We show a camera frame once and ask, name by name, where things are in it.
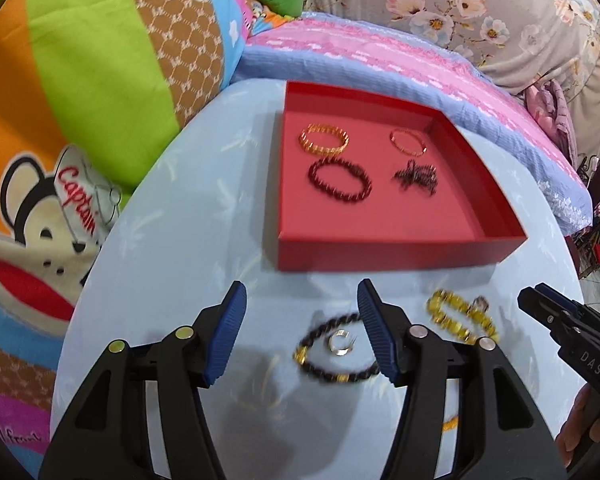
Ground person's right hand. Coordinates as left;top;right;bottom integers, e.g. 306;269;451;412
555;385;600;472

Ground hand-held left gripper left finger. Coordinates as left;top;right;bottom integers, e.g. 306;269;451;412
39;281;247;480

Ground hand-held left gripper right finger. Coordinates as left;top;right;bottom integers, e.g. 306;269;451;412
357;279;569;480

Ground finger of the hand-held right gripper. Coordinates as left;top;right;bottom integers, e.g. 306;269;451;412
517;283;581;346

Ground grey floral bedsheet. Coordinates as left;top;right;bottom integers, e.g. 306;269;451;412
280;0;600;103

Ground yellow bead bracelet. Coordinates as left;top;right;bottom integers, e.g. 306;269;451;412
426;289;501;346

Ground colourful cartoon printed blanket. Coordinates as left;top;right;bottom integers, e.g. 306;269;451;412
0;0;301;463

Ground red shallow box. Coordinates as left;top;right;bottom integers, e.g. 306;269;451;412
277;80;527;272

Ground gold bangle bracelet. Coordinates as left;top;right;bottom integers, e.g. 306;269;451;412
299;123;351;156

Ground silver ring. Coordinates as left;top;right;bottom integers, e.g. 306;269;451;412
328;330;351;357

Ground thin red gold bracelet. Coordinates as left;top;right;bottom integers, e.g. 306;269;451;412
389;129;427;158

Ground black braided bracelet gold beads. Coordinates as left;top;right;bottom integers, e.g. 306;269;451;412
293;311;383;384

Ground dark red bead bracelet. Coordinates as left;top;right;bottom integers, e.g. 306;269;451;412
307;158;372;200

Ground purple cloth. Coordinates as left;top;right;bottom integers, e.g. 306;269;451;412
524;79;575;162

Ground tangled black bead bracelet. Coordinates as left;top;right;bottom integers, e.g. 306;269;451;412
393;161;438;196

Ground pink and blue quilt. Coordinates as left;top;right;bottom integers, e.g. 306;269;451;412
229;10;594;235

